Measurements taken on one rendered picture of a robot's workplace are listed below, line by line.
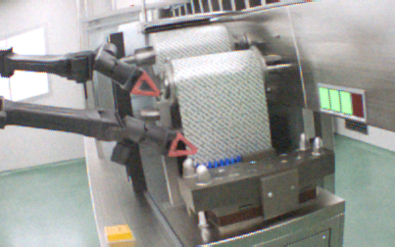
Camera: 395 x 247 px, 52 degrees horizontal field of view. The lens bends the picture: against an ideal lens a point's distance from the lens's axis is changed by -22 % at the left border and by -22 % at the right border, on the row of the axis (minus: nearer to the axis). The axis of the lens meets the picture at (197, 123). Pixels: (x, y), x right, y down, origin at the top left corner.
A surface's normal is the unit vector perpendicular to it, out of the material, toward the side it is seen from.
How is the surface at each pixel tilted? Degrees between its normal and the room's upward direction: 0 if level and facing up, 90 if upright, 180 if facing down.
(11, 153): 90
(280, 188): 90
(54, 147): 90
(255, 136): 91
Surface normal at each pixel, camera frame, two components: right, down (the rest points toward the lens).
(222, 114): 0.24, 0.13
